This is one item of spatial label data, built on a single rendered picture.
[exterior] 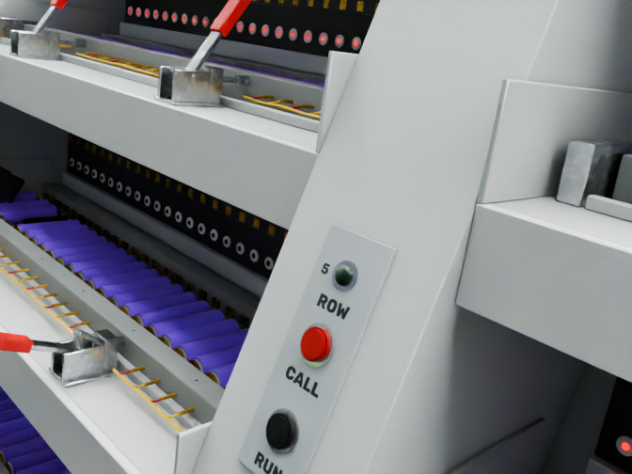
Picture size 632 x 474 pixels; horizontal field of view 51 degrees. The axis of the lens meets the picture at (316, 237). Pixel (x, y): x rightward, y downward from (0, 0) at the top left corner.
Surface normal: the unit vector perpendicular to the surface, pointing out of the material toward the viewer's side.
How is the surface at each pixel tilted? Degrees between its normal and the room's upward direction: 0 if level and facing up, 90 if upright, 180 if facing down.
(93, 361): 90
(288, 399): 90
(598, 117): 90
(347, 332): 90
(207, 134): 110
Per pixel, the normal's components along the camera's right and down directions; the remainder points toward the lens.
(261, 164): -0.72, 0.10
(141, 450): 0.14, -0.95
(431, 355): 0.68, 0.29
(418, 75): -0.63, -0.22
